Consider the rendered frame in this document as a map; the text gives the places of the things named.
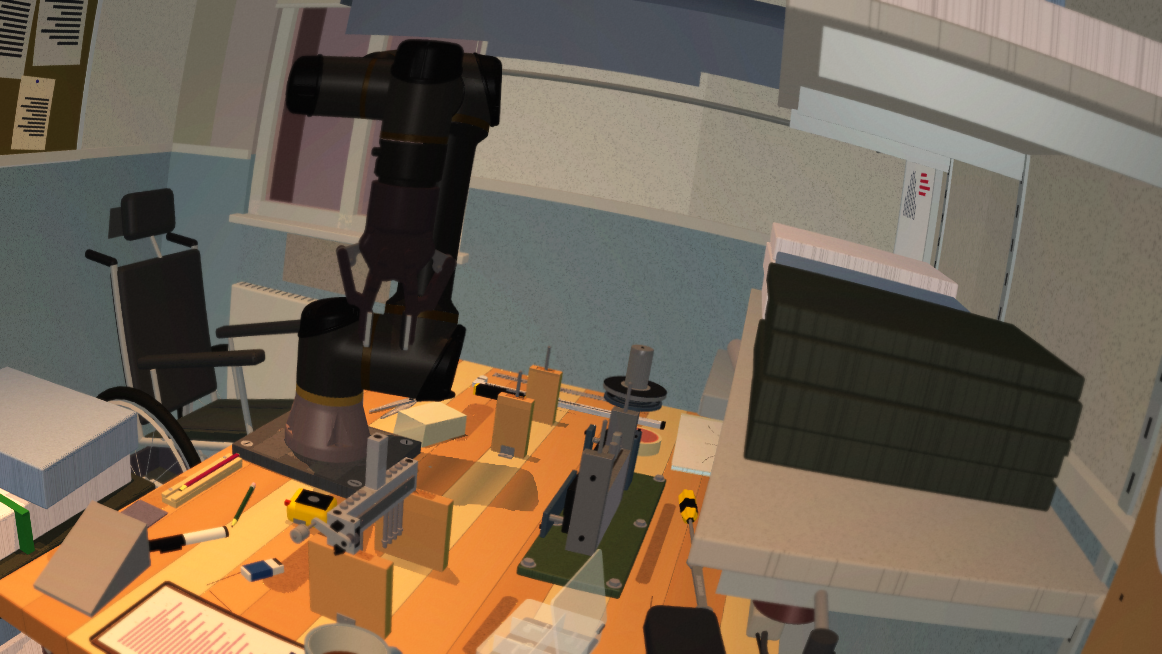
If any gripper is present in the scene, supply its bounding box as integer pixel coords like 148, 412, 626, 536
336, 184, 459, 352

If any orange wooden rack block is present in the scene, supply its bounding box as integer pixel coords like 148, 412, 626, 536
389, 493, 454, 572
307, 539, 395, 638
490, 392, 536, 459
525, 364, 565, 427

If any grey pin gauge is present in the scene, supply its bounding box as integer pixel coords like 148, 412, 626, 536
289, 453, 422, 556

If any black handwheel with grey hub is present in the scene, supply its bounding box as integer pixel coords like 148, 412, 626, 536
602, 344, 670, 411

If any blue simulator lever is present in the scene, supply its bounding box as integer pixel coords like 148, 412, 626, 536
540, 471, 580, 539

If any grey seating simulator body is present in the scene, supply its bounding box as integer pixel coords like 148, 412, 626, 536
562, 404, 643, 556

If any white radiator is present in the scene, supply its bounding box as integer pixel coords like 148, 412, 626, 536
226, 280, 321, 402

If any beige foam block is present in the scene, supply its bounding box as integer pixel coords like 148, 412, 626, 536
393, 400, 470, 447

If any white framed window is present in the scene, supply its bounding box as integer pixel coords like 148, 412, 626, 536
228, 0, 492, 245

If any steel ruler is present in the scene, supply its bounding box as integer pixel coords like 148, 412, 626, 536
481, 366, 669, 434

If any black wheelchair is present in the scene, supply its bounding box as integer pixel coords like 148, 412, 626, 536
84, 187, 303, 484

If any yellow tape measure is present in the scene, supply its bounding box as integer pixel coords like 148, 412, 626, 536
285, 486, 340, 527

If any red pencil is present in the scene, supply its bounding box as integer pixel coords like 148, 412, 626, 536
184, 452, 241, 487

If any wooden ruler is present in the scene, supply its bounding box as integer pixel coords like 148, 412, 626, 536
162, 455, 246, 508

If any blue roller blind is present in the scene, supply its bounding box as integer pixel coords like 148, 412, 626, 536
344, 0, 788, 89

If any black and white marker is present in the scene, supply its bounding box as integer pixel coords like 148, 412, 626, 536
147, 523, 231, 554

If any white paper pad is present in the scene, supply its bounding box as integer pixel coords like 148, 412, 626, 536
669, 412, 725, 476

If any clear plastic panel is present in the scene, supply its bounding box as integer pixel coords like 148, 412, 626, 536
548, 548, 609, 624

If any white mug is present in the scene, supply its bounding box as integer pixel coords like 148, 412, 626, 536
303, 620, 403, 654

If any clear plastic organizer box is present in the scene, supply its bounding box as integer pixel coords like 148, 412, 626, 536
475, 594, 607, 654

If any brown clipboard with paper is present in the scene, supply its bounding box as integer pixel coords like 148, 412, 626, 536
89, 581, 306, 654

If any brown notice board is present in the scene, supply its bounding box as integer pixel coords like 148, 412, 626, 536
0, 0, 100, 157

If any grey wedge block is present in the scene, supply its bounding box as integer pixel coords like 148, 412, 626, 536
33, 501, 152, 618

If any white and pink foam stack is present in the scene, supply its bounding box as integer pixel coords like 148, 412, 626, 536
760, 221, 961, 315

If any black cushion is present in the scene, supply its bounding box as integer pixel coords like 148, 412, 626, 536
642, 604, 729, 654

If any white box with green band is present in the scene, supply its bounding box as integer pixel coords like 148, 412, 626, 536
0, 490, 38, 561

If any brown spool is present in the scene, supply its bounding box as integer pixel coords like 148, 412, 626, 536
751, 599, 816, 629

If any white box with red marks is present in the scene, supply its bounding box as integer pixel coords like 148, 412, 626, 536
893, 157, 951, 266

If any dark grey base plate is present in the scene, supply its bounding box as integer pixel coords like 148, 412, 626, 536
233, 424, 424, 499

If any green simulator base plate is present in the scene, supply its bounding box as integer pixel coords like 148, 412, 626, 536
516, 471, 670, 600

